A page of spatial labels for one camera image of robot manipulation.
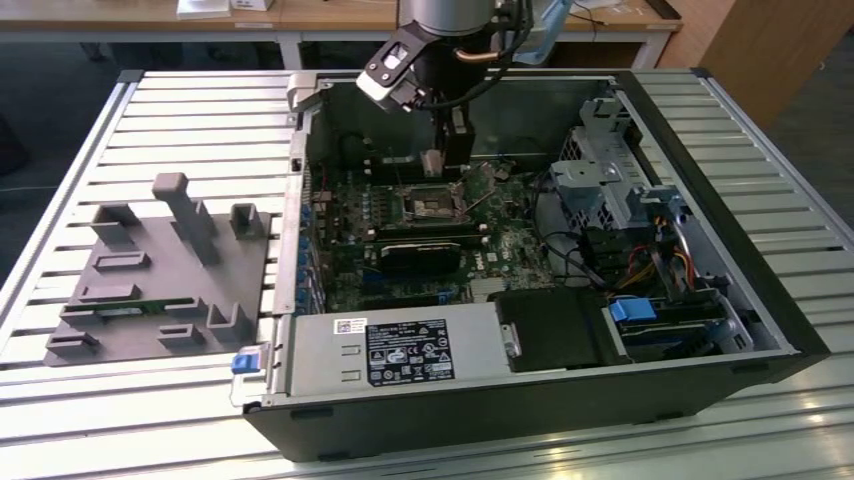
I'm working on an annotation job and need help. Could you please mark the wooden cabinet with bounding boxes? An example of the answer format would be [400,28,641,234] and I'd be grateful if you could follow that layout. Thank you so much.
[656,0,854,129]

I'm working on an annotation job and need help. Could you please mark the grey parts rack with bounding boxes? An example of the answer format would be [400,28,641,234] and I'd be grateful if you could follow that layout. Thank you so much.
[39,172,274,369]

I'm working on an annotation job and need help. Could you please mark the metal drive cage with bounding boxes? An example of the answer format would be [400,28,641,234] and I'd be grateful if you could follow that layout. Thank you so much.
[545,97,688,232]

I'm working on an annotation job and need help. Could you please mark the CPU socket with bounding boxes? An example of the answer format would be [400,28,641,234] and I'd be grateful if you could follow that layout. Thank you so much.
[394,182,468,224]

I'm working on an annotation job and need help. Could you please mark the black wire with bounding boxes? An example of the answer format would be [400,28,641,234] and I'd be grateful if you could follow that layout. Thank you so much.
[537,228,609,292]

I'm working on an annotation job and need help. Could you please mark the black fan shroud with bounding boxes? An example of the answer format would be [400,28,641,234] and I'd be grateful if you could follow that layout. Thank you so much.
[485,287,632,374]

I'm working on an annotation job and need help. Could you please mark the wooden desk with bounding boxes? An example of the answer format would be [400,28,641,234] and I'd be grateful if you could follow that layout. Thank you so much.
[0,0,681,69]

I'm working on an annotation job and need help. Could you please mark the silver power supply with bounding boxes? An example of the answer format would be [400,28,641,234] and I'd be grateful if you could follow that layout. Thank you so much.
[282,312,518,397]

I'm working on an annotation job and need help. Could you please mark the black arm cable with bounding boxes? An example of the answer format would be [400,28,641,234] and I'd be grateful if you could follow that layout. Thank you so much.
[416,0,534,110]

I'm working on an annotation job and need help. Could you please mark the coloured power wire bundle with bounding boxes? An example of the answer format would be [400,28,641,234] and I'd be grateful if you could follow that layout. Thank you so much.
[616,214,699,301]

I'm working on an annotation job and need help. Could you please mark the blue disk carrier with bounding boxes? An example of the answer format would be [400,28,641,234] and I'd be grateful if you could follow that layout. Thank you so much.
[607,297,659,326]

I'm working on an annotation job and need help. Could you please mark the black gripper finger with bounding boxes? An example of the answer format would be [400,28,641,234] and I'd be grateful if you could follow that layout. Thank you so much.
[434,122,477,171]

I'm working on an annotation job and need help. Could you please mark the pale blue teach pendant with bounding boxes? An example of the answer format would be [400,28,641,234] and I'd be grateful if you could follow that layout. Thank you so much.
[517,0,572,66]

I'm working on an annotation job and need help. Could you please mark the green motherboard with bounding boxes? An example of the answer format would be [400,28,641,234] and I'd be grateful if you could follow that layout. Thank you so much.
[309,149,576,311]

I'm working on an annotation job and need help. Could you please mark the black PC case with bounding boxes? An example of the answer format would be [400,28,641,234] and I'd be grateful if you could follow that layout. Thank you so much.
[240,67,832,464]

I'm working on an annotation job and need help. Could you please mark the black graphics card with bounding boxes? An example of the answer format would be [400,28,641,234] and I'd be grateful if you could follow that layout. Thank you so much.
[377,240,462,277]

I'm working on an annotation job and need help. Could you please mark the metal disk bay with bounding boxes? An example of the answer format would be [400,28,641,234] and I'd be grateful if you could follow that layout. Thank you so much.
[603,294,759,365]

